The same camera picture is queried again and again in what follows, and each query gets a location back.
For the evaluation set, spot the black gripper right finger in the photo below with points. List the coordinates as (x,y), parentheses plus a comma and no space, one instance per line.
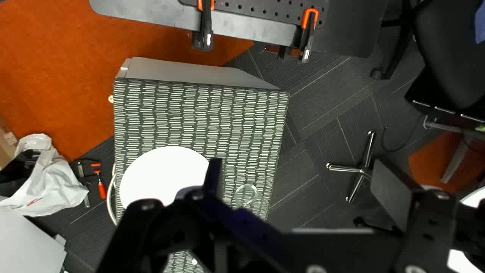
(426,226)

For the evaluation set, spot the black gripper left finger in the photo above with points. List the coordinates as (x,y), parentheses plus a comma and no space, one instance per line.
(198,222)

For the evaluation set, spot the clear glass cup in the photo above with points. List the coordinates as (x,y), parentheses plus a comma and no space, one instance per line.
(245,196)

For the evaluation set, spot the white round plate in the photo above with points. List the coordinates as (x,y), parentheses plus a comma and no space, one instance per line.
(160,173)

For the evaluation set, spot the grey patterned table mat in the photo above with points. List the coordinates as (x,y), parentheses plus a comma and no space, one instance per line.
(242,126)

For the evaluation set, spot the black office chair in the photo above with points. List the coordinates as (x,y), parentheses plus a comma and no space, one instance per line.
(448,35)

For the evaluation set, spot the black perforated robot table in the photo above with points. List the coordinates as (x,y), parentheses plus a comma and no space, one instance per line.
(347,27)

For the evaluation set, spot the orange handled clamp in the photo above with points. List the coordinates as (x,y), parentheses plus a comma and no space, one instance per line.
(303,38)
(201,38)

